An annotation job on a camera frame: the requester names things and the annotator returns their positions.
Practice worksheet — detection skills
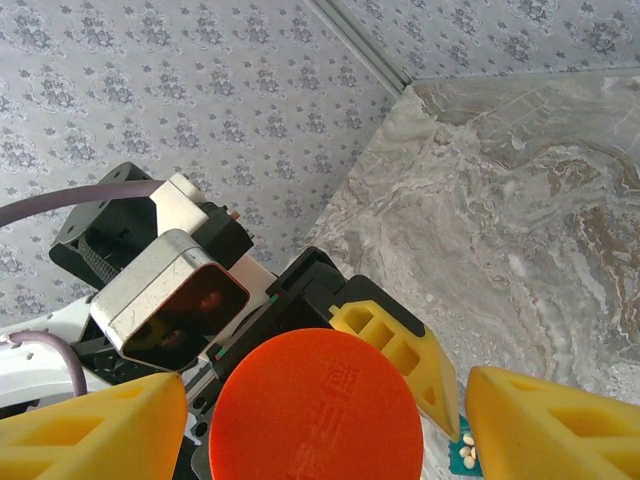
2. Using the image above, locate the teal pill organizer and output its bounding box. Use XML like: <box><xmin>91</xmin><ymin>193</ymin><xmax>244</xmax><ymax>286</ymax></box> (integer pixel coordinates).
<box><xmin>447</xmin><ymin>413</ymin><xmax>485</xmax><ymax>479</ymax></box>

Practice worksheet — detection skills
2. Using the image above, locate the aluminium frame post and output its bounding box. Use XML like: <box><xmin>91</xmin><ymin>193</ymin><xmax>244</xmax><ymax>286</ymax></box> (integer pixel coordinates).
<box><xmin>307</xmin><ymin>0</ymin><xmax>416</xmax><ymax>96</ymax></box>

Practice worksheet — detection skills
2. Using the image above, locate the orange bottle cap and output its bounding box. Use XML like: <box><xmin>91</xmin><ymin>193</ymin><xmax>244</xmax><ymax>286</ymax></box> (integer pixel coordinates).
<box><xmin>208</xmin><ymin>327</ymin><xmax>425</xmax><ymax>480</ymax></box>

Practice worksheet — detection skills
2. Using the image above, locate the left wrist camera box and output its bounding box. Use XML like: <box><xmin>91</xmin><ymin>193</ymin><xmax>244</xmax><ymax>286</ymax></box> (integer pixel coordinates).
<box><xmin>89</xmin><ymin>172</ymin><xmax>279</xmax><ymax>374</ymax></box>

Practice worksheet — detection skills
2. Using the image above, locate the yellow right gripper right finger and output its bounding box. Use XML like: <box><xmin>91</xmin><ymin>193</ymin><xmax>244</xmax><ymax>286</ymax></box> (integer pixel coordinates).
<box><xmin>464</xmin><ymin>364</ymin><xmax>640</xmax><ymax>480</ymax></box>

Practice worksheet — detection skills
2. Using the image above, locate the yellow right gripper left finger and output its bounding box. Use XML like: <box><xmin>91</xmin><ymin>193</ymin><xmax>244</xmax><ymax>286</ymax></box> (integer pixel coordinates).
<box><xmin>0</xmin><ymin>372</ymin><xmax>189</xmax><ymax>480</ymax></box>

